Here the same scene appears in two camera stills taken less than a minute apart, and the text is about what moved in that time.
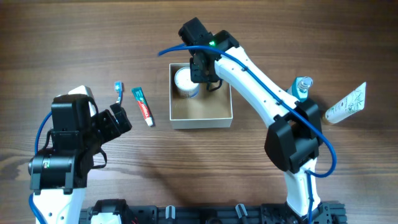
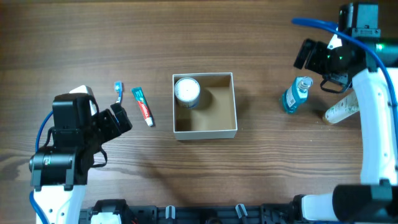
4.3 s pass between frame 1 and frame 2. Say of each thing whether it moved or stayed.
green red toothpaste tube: stayed
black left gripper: stayed
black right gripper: moved
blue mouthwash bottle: stayed
